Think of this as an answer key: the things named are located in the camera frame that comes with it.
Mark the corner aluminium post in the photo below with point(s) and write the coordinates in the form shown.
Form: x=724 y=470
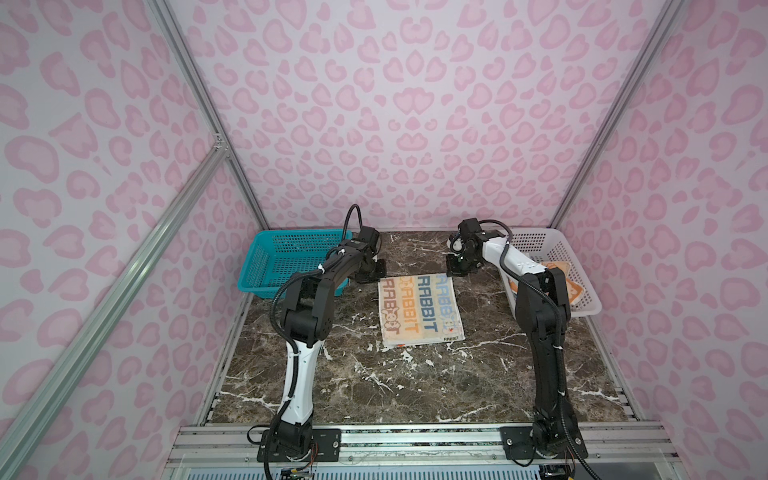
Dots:
x=180 y=49
x=664 y=26

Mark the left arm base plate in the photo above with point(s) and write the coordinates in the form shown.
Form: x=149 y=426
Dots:
x=318 y=444

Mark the left diagonal aluminium strut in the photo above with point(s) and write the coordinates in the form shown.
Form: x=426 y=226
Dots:
x=39 y=413

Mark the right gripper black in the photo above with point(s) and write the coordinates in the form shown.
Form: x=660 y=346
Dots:
x=453 y=269

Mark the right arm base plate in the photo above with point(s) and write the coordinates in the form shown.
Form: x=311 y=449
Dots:
x=518 y=444

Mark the left corner aluminium post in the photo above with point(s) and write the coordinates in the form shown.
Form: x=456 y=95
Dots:
x=180 y=49

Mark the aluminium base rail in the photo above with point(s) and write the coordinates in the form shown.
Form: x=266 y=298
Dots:
x=615 y=450

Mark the white plastic basket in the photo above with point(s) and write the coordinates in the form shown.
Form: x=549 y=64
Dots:
x=550 y=247

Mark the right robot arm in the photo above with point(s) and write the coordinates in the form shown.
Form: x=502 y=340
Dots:
x=541 y=308

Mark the teal plastic basket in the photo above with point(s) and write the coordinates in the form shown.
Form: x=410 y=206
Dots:
x=275 y=255

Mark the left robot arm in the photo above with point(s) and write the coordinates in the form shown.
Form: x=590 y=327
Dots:
x=302 y=314

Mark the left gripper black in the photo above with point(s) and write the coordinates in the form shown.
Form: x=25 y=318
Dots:
x=380 y=273

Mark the rabbit striped towel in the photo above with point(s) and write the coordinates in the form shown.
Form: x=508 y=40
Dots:
x=419 y=310

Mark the right corner aluminium post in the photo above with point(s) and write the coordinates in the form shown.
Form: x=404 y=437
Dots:
x=664 y=26

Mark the orange patterned towel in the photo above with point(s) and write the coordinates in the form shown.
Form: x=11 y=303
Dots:
x=575 y=290

